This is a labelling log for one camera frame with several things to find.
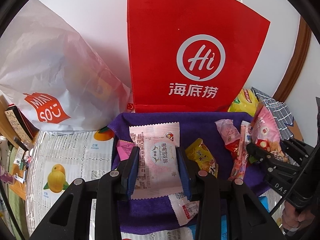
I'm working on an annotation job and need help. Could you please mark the pale pink nougat packet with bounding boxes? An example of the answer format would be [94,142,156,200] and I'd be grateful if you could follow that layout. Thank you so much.
[129,122,183,199]

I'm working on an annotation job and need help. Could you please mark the pink clear-window snack packet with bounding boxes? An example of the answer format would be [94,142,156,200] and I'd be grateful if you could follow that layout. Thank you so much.
[251,103,289,163]

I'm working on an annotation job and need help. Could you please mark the pink strawberry bear stick packet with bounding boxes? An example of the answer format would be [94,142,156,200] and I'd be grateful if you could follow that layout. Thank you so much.
[228,121,252,181]

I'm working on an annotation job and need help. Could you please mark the red pink candy packet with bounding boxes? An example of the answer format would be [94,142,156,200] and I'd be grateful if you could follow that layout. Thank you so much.
[215,119,240,160]

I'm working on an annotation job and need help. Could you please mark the person right hand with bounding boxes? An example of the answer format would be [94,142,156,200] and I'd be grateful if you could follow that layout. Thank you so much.
[281,201,315,231]

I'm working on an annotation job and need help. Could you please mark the magenta snack packet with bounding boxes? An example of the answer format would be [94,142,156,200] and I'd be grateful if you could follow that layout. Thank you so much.
[117,140,135,161]

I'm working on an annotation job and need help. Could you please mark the yellow snack packet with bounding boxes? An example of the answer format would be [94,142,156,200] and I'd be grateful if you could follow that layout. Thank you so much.
[185,138,219,178]

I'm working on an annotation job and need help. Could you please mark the purple towel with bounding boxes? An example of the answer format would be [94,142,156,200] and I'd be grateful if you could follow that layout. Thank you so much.
[109,112,274,239]

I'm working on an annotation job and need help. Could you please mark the grey checked fabric pouch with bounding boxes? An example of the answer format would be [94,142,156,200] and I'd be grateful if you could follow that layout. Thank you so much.
[251,87,294,140]

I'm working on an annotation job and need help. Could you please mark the blue tissue pack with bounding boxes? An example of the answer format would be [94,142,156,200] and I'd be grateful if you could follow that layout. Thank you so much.
[187,195,270,240]

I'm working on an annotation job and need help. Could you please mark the yellow chips bag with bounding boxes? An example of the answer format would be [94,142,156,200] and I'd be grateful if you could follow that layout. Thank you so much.
[227,88,259,116]

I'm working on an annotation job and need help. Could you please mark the wooden shelf with books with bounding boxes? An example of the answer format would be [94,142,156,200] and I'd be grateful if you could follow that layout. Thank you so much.
[1,94,39,200]

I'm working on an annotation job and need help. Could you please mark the red Haidilao paper bag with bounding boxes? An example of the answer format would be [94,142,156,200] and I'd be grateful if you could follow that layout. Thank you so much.
[127,0,270,113]

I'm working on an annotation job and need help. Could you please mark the white Miniso plastic bag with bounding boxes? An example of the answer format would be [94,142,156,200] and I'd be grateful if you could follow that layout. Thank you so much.
[1,0,132,134]

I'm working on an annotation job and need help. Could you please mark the brown wooden frame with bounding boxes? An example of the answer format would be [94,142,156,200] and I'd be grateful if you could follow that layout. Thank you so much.
[273,16,312,102]

